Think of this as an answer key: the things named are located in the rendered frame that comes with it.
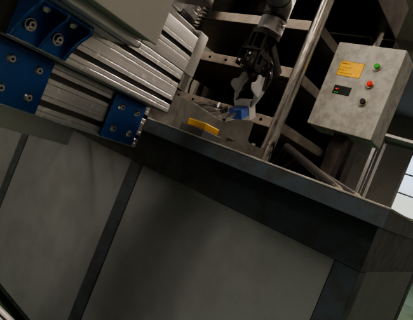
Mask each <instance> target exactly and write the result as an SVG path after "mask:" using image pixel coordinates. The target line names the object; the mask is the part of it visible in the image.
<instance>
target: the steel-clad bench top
mask: <svg viewBox="0 0 413 320"><path fill-rule="evenodd" d="M147 118H148V119H150V120H152V121H155V122H157V123H160V124H164V125H165V126H169V127H171V128H174V129H176V130H179V131H182V132H184V133H187V134H189V135H192V136H194V137H198V138H200V139H202V140H206V141H207V142H211V143H214V144H216V145H219V146H221V147H224V148H227V149H229V150H232V151H235V152H237V153H240V154H243V155H245V156H248V157H251V158H253V159H256V160H258V161H261V162H263V163H266V164H269V165H271V166H274V167H277V168H279V169H282V170H285V171H287V172H290V173H293V174H295V175H298V176H300V177H303V178H306V179H308V180H311V181H314V182H316V183H320V184H322V185H325V186H327V187H330V188H332V189H335V190H338V191H340V192H343V193H345V194H349V195H350V196H353V197H357V198H358V199H362V200H364V201H367V202H369V203H372V204H375V205H378V206H380V207H382V208H386V209H387V210H390V211H392V212H394V213H396V214H397V215H400V216H401V217H403V218H405V219H407V220H408V221H410V222H412V223H413V220H411V219H409V218H407V217H406V216H404V215H402V214H401V213H399V212H397V211H395V210H394V209H392V208H389V207H387V206H384V205H381V204H379V203H376V202H373V201H371V200H368V199H365V198H363V197H360V196H357V195H355V194H352V193H350V192H346V191H345V190H342V189H338V188H336V187H333V186H331V185H328V184H325V183H323V182H319V181H317V180H314V179H312V178H309V177H306V176H304V175H301V174H298V173H296V172H293V171H290V170H288V169H285V168H282V167H280V166H277V165H275V164H272V163H269V162H267V161H263V160H261V159H258V158H256V157H253V156H250V155H248V154H245V153H242V152H240V151H237V150H234V149H232V148H229V147H226V146H224V145H221V144H219V143H215V142H213V141H210V140H207V139H205V138H202V137H199V136H197V135H194V134H192V133H189V132H186V131H184V130H180V129H178V128H175V127H173V126H170V125H168V124H165V123H162V122H159V121H157V120H154V119H151V118H149V117H147Z"/></svg>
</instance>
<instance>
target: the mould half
mask: <svg viewBox="0 0 413 320"><path fill-rule="evenodd" d="M196 103H197V102H194V101H189V100H188V99H186V98H184V97H180V96H178V95H175V96H174V99H173V102H172V104H171V106H170V109H169V111H168V113H165V112H162V111H160V110H156V109H154V108H151V110H150V113H149V115H148V117H149V118H151V119H154V120H157V121H159V122H162V123H165V124H168V125H170V126H173V127H175V128H178V129H179V128H180V125H181V123H182V122H185V123H187V122H188V120H189V118H192V119H195V120H197V121H201V122H203V123H207V124H209V125H210V126H213V127H214V128H217V129H218V130H219V132H218V134H217V136H219V137H221V138H222V140H221V141H220V144H221V145H224V146H226V147H229V148H232V149H234V150H237V151H240V152H242V153H245V154H248V155H250V156H253V157H256V158H258V159H259V158H260V156H261V154H262V151H263V150H262V149H260V148H258V147H256V146H254V145H252V144H250V143H249V141H248V138H249V136H250V132H251V130H252V126H253V124H254V122H253V121H251V120H250V121H249V120H242V119H230V120H228V121H226V122H224V121H223V120H222V119H223V118H224V117H226V116H228V115H229V113H225V114H221V115H218V116H213V115H211V114H210V113H209V112H213V111H216V110H220V109H217V108H214V107H211V106H203V107H200V106H199V105H196ZM228 137H231V138H233V139H234V142H228V141H227V138H228Z"/></svg>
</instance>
